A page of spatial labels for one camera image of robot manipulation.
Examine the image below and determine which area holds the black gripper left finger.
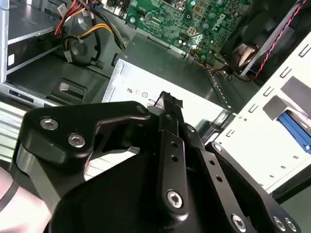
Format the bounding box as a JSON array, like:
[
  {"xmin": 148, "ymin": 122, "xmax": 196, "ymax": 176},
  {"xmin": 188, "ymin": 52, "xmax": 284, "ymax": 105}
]
[{"xmin": 13, "ymin": 91, "xmax": 191, "ymax": 221}]

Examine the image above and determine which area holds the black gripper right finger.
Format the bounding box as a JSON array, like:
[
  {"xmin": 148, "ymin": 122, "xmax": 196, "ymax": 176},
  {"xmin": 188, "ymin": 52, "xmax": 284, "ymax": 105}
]
[{"xmin": 170, "ymin": 93, "xmax": 302, "ymax": 233}]

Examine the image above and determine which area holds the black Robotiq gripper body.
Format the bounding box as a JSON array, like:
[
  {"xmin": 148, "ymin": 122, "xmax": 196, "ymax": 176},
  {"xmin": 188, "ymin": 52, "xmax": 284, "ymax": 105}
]
[{"xmin": 48, "ymin": 155, "xmax": 235, "ymax": 233}]

